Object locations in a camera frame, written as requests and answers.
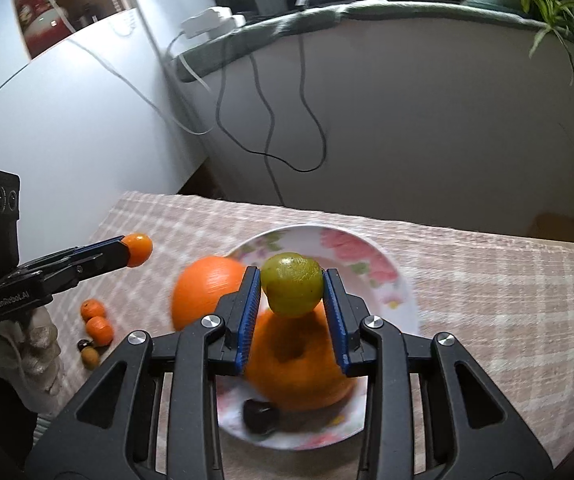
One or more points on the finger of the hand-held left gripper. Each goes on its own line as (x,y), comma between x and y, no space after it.
(102,245)
(92,267)

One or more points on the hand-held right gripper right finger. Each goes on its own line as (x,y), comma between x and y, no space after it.
(334,320)

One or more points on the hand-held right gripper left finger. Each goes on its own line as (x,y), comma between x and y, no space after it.
(247,320)

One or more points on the small tangerine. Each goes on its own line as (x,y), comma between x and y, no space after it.
(139,250)
(92,309)
(99,330)

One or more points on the large orange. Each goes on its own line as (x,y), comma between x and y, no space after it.
(207,290)
(297,377)

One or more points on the green round fruit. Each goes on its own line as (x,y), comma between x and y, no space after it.
(292,285)

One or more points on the floral white plate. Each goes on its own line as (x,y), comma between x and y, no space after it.
(352,252)

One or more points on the dark purple fruit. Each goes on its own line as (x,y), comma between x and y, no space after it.
(261,416)

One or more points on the person's left hand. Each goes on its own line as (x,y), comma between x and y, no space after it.
(27,355)

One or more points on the white cabinet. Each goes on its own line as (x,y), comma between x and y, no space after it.
(67,120)

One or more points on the checked beige tablecloth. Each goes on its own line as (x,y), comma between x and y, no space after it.
(492,310)

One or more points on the red ornament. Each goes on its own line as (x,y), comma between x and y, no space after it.
(37,15)

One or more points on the white power strip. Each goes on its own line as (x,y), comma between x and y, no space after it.
(207,21)

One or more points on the grey windowsill cover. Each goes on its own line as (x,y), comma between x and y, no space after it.
(267,25)

